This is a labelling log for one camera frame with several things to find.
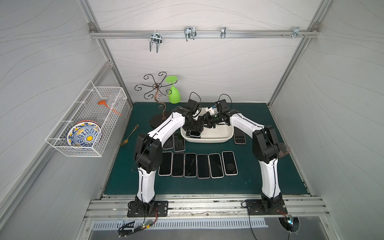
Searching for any grey case phone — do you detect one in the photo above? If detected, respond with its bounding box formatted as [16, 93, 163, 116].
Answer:
[189, 130, 202, 139]

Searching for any small metal bracket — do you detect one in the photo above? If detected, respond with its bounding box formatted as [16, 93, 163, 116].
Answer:
[220, 27, 227, 39]

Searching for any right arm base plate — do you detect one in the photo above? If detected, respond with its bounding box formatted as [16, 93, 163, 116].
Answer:
[242, 199, 288, 216]

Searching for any pale green case phone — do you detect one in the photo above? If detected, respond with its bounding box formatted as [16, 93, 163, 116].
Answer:
[173, 132, 186, 152]

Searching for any blue yellow patterned plate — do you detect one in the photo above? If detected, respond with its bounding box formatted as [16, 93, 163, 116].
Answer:
[67, 121, 101, 147]

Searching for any white plastic storage box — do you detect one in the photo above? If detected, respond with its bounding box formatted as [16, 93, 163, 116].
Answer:
[180, 108, 234, 143]

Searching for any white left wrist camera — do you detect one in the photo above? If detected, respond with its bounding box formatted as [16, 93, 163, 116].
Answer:
[193, 107, 202, 118]

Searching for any mint green case phone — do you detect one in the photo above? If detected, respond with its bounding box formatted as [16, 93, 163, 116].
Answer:
[184, 153, 197, 178]

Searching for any light pink case phone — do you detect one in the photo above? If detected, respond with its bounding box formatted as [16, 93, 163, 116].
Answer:
[158, 152, 173, 176]

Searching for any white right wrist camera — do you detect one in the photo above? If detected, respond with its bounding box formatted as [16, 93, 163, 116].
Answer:
[205, 106, 218, 116]

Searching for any aluminium top rail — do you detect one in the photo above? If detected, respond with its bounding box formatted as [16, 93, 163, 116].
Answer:
[90, 30, 321, 40]

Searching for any white wire wall basket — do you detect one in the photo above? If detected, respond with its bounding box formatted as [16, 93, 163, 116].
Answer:
[46, 82, 127, 158]

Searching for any green plastic wine glass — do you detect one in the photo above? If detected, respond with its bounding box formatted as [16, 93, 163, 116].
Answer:
[166, 76, 181, 104]

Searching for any metal hook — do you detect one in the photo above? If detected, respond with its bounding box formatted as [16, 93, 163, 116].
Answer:
[184, 27, 197, 42]
[150, 33, 163, 53]

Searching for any orange plastic funnel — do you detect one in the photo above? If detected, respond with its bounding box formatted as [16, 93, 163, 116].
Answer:
[98, 100, 121, 116]

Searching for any white vent strip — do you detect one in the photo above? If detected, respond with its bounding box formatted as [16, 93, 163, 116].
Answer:
[92, 218, 268, 231]

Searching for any dark pink case phone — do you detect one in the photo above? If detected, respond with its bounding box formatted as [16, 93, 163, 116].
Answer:
[222, 151, 238, 176]

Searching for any red black wire bundle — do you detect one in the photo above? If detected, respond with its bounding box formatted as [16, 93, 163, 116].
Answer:
[116, 206, 159, 238]

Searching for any left metal hook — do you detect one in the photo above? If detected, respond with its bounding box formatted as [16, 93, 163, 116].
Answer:
[150, 33, 163, 53]

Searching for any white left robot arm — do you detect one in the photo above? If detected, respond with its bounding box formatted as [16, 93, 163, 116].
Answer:
[134, 106, 199, 212]

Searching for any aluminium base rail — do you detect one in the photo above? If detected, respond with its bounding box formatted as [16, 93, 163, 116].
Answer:
[84, 194, 331, 221]

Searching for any black metal cup stand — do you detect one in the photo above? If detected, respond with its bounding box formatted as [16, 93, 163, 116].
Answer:
[134, 72, 178, 128]

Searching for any rose case phone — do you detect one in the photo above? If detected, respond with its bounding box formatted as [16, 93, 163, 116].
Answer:
[171, 153, 185, 177]

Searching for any brass spoon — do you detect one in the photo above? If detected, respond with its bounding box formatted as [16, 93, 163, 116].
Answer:
[120, 124, 140, 147]

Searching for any green table mat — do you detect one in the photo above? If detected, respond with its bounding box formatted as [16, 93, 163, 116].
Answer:
[104, 102, 308, 196]

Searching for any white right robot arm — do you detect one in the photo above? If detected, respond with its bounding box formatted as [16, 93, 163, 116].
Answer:
[203, 110, 283, 208]

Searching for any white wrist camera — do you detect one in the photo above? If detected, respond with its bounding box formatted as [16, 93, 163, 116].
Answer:
[205, 106, 218, 116]
[193, 107, 202, 118]

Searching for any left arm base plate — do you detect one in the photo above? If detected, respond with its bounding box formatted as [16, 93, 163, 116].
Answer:
[127, 200, 169, 218]

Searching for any cream case phone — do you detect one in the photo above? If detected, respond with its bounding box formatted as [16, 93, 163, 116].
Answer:
[209, 153, 224, 179]

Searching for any middle metal hook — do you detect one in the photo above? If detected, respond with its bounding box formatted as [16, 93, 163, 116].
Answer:
[184, 27, 197, 42]

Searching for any right metal bracket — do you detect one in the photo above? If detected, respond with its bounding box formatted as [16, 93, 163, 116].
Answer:
[282, 27, 309, 39]

